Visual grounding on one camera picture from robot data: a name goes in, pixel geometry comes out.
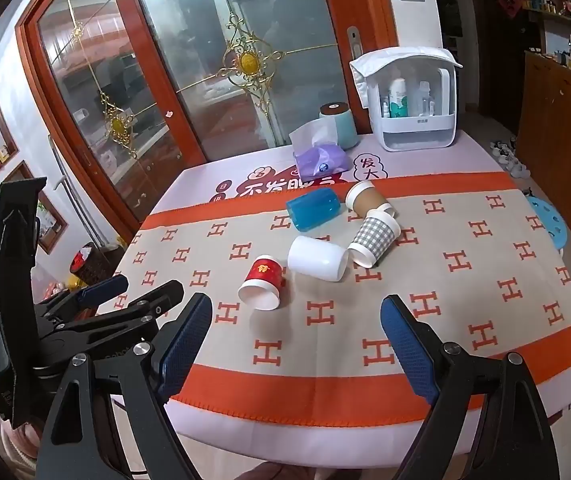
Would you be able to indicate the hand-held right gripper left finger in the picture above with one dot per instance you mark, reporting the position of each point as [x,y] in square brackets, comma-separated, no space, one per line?
[185,340]

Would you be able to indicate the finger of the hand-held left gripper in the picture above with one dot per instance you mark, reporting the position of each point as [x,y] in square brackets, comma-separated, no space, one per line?
[100,290]
[160,295]

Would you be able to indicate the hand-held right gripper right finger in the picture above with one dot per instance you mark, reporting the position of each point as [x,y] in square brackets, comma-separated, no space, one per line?
[410,345]

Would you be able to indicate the red paper cup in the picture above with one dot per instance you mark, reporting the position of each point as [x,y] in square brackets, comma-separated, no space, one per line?
[265,272]

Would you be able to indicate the grey checked paper cup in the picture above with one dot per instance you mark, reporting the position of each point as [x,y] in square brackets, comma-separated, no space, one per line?
[375,237]

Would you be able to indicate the white plastic cup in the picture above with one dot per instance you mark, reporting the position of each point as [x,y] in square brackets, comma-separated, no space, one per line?
[313,256]

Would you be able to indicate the brown paper cup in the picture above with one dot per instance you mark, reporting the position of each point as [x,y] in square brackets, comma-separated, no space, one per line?
[368,202]

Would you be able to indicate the blue plastic cup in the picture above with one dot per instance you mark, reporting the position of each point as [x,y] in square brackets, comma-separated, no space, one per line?
[313,210]

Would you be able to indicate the dark woven basket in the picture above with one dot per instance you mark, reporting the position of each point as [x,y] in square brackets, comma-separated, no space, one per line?
[93,265]

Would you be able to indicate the orange patterned blanket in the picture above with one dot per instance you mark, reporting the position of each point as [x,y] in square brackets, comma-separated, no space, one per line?
[465,310]

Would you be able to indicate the blue plastic stool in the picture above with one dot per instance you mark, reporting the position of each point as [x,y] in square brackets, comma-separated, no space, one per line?
[545,217]

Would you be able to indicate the purple tissue pack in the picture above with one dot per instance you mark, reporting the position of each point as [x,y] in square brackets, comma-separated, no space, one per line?
[318,160]

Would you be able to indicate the white shoe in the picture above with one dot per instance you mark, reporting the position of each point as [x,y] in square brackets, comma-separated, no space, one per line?
[503,150]
[519,167]

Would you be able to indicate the white storage box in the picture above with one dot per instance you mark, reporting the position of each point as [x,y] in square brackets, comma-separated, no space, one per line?
[415,132]

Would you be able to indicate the teal cylinder container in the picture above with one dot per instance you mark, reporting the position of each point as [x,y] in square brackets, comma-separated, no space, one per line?
[345,125]

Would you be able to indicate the wooden glass sliding door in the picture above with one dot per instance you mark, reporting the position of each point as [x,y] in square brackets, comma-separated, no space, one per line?
[165,60]

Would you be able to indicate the clear plastic bottle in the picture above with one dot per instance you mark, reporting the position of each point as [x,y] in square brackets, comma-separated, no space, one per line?
[424,100]

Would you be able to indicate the white bottle teal label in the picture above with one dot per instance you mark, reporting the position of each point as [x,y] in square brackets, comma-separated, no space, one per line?
[398,97]

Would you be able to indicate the wooden cabinet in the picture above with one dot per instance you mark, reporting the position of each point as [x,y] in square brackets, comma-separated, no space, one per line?
[555,135]

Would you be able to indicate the red door decoration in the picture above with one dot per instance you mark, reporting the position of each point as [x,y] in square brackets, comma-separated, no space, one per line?
[508,2]

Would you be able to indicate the wooden wall shelf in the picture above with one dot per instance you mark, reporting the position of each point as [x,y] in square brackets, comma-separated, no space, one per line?
[550,15]

